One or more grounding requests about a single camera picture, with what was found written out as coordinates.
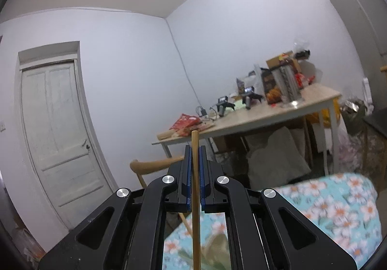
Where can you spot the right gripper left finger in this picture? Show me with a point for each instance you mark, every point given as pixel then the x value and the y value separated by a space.
pixel 127 230

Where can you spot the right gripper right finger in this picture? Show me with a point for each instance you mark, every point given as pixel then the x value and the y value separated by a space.
pixel 264 230

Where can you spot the green plastic utensil holder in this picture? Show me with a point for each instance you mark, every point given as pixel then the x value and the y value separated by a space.
pixel 215 252

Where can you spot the wooden chair left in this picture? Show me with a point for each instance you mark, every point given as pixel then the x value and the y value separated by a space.
pixel 173 220

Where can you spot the wooden chair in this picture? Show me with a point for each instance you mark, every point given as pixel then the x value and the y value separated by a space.
pixel 378 122
pixel 173 220

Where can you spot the grey cloth bundle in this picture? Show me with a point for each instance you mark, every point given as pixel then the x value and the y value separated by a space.
pixel 280 161

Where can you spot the floral blue tablecloth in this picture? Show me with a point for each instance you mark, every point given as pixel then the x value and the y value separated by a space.
pixel 343 206

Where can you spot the white door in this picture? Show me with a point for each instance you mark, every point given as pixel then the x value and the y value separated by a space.
pixel 61 140

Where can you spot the yellow plastic bag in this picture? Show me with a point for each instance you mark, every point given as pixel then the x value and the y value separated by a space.
pixel 315 118

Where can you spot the butter bread box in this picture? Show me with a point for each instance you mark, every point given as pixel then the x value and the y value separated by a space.
pixel 269 85

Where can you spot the grey wooden desk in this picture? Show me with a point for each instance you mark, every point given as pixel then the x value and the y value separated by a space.
pixel 316 97

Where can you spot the metal perforated utensil cylinder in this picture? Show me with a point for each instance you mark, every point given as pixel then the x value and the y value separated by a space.
pixel 285 79

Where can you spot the wooden chair right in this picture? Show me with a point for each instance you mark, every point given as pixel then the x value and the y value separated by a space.
pixel 378 122

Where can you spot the silver refrigerator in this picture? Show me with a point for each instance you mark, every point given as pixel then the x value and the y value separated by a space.
pixel 365 21

